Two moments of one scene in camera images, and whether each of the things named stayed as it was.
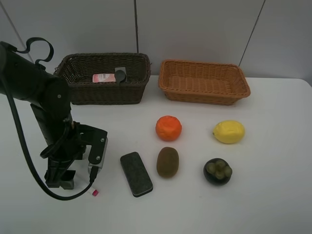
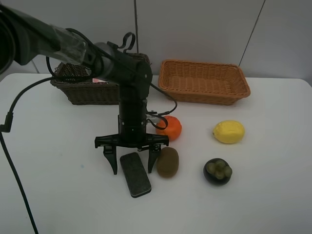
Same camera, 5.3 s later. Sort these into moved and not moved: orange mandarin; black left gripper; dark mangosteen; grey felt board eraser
Moved: black left gripper
Not moved: dark mangosteen; orange mandarin; grey felt board eraser
